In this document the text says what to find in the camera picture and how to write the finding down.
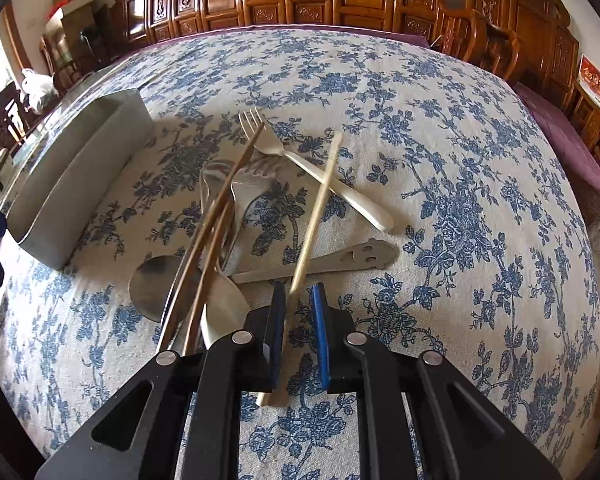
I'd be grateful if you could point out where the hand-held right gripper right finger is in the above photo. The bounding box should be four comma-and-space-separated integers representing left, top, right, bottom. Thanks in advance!
310, 282, 563, 480

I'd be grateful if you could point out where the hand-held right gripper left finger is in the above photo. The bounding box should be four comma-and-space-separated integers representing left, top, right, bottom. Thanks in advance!
35, 281, 287, 480

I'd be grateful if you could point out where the grey metal container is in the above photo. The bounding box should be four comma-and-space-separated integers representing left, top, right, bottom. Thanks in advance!
5, 89, 153, 267

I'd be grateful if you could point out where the brown wooden chopstick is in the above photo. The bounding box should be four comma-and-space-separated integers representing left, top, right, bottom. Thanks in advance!
185, 199, 236, 358
157, 121, 266, 353

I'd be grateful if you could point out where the light bamboo chopstick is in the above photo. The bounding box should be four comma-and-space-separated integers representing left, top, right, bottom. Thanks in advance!
257, 131, 343, 407

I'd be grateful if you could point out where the white spoon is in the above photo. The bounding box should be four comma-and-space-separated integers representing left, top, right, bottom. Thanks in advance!
238, 106, 396, 233

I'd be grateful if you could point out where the dark steel fork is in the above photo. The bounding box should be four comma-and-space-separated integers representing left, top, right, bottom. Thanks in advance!
230, 157, 286, 273

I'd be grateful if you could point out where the dark wooden chair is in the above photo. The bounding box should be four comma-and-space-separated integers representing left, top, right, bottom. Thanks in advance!
0, 80, 32, 171

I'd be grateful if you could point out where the white plastic bag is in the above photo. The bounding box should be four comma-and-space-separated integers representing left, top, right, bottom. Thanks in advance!
20, 67, 57, 102

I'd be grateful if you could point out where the blue floral tablecloth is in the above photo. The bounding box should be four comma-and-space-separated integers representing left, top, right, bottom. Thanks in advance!
0, 27, 600, 480

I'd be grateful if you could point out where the stack of cardboard boxes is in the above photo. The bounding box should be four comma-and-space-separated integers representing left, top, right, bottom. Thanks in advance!
44, 0, 102, 47

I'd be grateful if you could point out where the long purple cushion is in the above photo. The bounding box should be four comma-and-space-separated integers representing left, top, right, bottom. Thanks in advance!
145, 22, 431, 50

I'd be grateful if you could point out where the short purple cushion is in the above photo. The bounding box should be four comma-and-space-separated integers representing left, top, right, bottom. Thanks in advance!
512, 82, 600, 192

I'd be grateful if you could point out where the wooden armchair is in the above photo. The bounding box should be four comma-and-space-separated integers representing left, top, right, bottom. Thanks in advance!
432, 5, 521, 81

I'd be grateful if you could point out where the wooden side table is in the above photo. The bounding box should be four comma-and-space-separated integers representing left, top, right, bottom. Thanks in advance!
570, 85, 600, 177

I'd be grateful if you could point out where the red desk calendar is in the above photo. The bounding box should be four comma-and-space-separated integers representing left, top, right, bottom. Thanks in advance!
577, 54, 600, 107

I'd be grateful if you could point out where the short carved wooden bench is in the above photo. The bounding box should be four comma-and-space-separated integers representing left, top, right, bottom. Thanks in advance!
465, 0, 581, 111

